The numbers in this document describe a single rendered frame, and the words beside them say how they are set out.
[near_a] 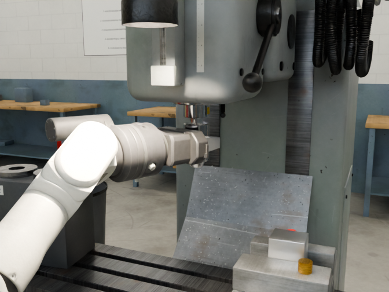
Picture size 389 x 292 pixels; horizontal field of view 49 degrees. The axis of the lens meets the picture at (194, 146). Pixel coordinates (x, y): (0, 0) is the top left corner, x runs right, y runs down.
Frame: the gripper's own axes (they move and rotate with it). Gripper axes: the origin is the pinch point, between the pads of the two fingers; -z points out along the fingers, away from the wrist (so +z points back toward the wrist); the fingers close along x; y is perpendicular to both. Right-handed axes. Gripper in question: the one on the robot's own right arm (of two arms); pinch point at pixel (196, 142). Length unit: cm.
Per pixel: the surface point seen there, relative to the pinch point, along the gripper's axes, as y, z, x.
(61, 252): 25.7, 14.2, 26.7
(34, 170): 9.8, 13.9, 38.7
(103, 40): -54, -264, 454
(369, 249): 119, -257, 73
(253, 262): 18.4, 0.0, -14.0
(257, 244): 18.7, -6.9, -9.3
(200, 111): -5.8, 1.2, -2.1
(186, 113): -5.4, 2.5, 0.0
